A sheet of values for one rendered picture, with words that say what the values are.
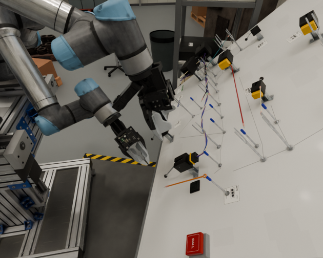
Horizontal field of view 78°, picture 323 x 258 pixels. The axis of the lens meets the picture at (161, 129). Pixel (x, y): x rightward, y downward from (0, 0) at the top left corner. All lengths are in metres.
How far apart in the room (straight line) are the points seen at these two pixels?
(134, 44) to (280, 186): 0.47
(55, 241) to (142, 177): 0.86
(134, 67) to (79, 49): 0.12
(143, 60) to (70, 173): 1.59
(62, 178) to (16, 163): 1.04
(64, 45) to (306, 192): 0.60
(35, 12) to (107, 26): 0.21
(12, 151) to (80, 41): 0.55
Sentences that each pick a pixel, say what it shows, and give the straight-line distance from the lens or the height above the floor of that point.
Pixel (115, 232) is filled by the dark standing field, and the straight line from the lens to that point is 1.82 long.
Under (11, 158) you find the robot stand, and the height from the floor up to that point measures 1.09.
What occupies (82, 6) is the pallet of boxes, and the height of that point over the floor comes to 0.23.
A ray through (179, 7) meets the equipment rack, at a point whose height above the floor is 1.41.
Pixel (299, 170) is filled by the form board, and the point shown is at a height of 1.28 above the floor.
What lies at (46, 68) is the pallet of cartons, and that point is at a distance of 3.56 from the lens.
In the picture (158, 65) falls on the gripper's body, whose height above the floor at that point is 1.45.
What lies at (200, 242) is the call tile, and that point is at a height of 1.11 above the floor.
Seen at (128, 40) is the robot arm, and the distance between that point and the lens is 0.47.
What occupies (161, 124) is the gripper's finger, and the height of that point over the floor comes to 1.30.
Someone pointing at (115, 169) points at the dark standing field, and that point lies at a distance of 2.13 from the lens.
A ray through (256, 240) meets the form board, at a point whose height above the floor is 1.18.
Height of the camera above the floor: 1.66
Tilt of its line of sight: 42 degrees down
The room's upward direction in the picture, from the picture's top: straight up
